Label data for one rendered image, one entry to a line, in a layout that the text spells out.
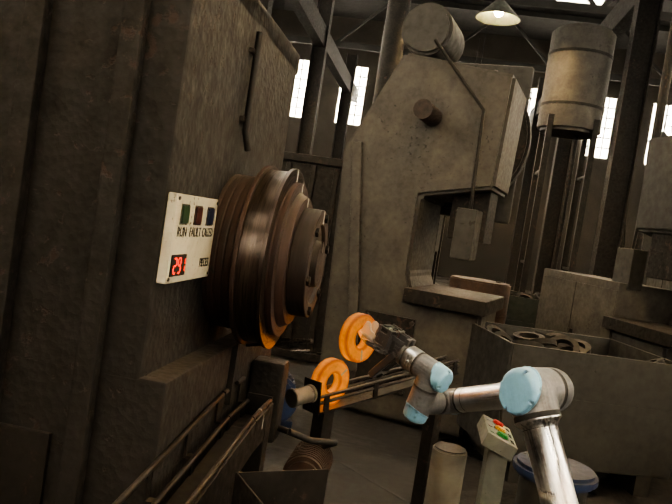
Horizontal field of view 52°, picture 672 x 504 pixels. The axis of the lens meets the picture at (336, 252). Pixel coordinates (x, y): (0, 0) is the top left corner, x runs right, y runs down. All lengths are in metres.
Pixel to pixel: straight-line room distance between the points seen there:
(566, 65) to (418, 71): 6.21
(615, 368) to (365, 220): 1.75
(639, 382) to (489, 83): 1.93
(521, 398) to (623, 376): 2.31
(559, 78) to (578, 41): 0.55
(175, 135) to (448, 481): 1.57
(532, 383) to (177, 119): 1.03
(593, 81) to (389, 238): 6.59
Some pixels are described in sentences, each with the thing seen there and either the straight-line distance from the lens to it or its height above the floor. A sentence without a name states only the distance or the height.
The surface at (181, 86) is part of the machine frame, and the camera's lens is 1.40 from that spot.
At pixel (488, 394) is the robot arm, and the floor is 0.81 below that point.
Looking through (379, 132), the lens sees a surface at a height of 1.84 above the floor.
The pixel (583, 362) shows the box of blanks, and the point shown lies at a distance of 3.93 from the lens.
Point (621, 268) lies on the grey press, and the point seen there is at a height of 1.20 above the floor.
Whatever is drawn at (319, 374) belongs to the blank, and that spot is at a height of 0.74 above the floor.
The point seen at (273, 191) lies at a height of 1.28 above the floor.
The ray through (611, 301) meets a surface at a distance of 5.50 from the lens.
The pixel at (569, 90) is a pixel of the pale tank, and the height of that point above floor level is 3.54.
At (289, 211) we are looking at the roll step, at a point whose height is 1.24.
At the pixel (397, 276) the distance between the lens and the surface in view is 4.44.
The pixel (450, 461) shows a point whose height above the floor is 0.49.
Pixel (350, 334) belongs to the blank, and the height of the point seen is 0.89.
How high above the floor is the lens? 1.23
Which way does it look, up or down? 3 degrees down
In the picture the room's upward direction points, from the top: 9 degrees clockwise
